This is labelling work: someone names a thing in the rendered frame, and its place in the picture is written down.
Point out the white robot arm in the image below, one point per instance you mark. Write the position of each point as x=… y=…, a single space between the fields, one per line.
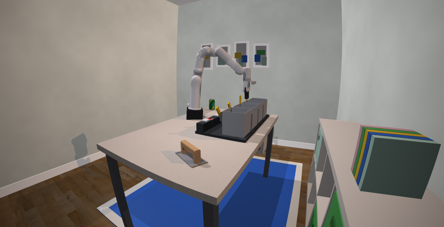
x=198 y=71

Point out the sanding float with wooden handle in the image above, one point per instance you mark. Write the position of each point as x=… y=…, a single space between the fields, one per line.
x=190 y=154

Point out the green drink can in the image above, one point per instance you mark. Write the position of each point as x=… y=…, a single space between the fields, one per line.
x=211 y=104

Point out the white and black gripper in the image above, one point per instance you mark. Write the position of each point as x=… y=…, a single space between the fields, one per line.
x=246 y=88

